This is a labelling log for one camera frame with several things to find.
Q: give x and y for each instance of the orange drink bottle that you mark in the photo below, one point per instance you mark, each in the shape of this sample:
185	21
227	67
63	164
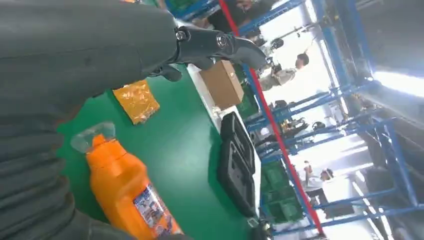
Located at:
116	185

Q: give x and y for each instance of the person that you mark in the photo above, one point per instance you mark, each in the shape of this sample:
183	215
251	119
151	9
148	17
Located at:
314	185
281	76

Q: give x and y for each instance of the brown cardboard box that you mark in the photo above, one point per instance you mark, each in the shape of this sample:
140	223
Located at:
222	84

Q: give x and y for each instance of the black foam-lined case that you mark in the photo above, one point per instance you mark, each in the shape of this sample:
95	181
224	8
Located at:
236	165

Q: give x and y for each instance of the yellow plastic sheet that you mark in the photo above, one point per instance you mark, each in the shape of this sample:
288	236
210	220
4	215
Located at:
136	101

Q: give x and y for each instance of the red metal rail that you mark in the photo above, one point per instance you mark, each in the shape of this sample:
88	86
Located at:
277	132

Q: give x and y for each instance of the blue metal shelving rack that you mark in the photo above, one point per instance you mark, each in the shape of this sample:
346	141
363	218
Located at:
399	165

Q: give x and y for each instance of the green plastic crate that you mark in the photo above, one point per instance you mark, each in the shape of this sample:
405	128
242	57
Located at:
281	195
248	106

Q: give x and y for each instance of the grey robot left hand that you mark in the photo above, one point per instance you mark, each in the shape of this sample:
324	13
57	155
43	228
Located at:
82	46

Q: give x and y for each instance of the green table mat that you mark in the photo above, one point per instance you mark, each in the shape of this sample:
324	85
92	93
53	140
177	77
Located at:
185	149

